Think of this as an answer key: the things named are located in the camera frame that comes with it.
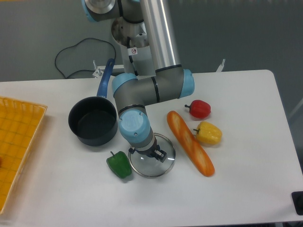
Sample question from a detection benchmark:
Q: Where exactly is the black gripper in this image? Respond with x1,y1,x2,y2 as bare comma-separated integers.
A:
128,139,167,163

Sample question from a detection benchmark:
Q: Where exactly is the glass pot lid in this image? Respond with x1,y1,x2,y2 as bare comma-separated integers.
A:
128,133,176,178

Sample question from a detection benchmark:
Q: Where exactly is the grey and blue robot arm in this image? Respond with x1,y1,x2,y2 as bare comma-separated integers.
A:
82,0,195,162

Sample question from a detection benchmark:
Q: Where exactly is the baguette bread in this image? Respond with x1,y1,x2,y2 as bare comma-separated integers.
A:
167,111,215,177

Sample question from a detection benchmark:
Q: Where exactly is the green bell pepper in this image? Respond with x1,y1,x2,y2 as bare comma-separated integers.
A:
106,151,132,179

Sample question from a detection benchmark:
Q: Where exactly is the yellow bell pepper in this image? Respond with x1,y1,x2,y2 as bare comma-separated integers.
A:
194,121,223,145

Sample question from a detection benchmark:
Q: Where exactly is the red bell pepper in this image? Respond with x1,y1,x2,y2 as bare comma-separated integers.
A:
184,100,211,119

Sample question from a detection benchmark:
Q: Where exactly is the black object at table edge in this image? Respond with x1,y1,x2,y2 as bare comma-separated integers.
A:
291,191,303,216

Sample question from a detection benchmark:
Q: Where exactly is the yellow woven basket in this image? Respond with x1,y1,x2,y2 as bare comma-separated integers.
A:
0,96,47,214

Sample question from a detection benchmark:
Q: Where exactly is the dark pot with blue handle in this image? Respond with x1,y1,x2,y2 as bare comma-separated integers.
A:
68,59,118,146

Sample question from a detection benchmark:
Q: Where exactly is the white bracket behind table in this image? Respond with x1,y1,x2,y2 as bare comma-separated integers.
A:
216,59,226,72

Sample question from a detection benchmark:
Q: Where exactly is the black cable on floor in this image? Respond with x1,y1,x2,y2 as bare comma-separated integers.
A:
54,37,117,79

